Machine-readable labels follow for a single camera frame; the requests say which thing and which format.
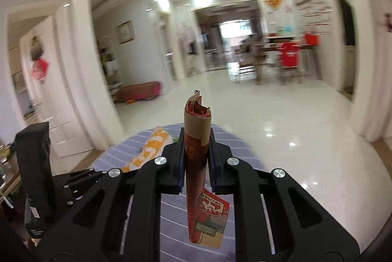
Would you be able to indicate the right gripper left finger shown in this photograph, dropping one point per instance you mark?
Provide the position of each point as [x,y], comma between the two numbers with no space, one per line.
[118,217]

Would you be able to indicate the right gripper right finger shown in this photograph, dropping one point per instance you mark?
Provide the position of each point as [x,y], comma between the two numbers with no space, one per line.
[275,218]

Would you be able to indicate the red snack wrapper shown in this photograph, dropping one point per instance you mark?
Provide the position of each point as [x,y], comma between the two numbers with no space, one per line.
[207,213]

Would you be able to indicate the white panel door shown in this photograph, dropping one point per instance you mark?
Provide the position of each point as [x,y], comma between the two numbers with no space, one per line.
[50,97]

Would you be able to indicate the grey checked tablecloth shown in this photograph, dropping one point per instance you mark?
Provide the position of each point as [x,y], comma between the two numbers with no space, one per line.
[174,241]

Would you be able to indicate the red diamond door decoration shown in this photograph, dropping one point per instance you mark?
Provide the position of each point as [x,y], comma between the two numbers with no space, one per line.
[39,69]

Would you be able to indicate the orange white snack bag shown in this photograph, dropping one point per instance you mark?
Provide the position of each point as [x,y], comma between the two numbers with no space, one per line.
[153,148]

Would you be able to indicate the pink brown low bench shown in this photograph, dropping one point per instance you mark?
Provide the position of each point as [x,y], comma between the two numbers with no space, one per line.
[140,91]

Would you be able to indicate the chair with red cover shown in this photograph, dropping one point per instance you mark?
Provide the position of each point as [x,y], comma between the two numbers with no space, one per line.
[288,61]

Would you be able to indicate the wooden dining table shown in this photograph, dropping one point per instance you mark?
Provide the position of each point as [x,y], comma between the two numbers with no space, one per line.
[259,51]

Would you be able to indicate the red bag on table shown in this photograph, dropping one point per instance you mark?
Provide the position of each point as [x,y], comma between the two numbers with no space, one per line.
[311,39]

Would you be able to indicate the framed picture on wall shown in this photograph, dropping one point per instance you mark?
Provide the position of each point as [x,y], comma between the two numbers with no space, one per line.
[125,32]

